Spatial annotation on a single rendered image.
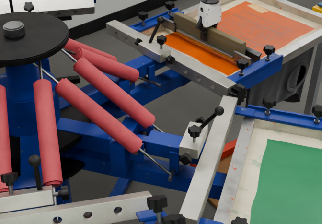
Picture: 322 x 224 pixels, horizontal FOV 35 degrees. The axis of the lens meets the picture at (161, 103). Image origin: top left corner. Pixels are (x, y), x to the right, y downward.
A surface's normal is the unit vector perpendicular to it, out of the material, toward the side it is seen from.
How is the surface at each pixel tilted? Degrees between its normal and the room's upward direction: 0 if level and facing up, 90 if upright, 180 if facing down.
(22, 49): 0
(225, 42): 90
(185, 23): 90
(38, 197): 58
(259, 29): 0
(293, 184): 0
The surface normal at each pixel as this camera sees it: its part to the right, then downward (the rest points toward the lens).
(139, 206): 0.19, 0.04
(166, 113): 0.00, -0.82
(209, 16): 0.62, 0.44
